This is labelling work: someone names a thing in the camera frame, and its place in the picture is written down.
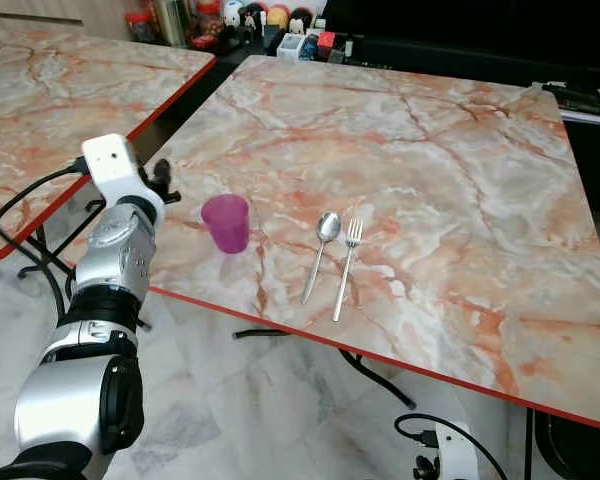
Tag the silver metal spoon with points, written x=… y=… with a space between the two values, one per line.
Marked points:
x=327 y=228

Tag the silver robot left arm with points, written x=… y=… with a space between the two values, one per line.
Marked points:
x=115 y=262

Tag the purple plastic cup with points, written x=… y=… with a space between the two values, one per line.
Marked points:
x=226 y=222

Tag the small marble red-edged table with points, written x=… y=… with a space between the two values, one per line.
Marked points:
x=60 y=110

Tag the black round stool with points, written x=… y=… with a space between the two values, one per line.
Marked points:
x=580 y=455

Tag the small red-lidded jar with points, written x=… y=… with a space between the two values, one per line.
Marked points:
x=139 y=24

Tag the tall olive bottle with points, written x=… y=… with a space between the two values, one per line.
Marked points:
x=172 y=20

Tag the large red-lidded jar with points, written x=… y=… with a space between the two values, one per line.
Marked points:
x=209 y=20

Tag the white figurine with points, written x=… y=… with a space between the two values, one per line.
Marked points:
x=233 y=14

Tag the white tray with black device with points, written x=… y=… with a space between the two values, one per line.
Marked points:
x=585 y=98

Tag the white and blue box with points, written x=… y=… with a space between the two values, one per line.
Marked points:
x=291 y=46

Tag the yellow figurine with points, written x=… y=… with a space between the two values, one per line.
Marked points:
x=278 y=17

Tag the silver metal fork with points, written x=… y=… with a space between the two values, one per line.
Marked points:
x=346 y=270

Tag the black figurine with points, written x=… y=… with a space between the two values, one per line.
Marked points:
x=301 y=21

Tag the small red box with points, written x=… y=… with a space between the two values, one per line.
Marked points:
x=326 y=45

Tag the large marble red-edged table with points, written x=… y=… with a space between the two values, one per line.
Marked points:
x=430 y=200

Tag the black television screen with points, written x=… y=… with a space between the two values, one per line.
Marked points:
x=460 y=35

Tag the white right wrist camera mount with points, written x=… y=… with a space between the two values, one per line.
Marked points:
x=457 y=450

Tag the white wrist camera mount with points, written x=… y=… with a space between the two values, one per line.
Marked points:
x=457 y=450
x=115 y=165

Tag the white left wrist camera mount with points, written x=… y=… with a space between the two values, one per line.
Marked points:
x=115 y=165

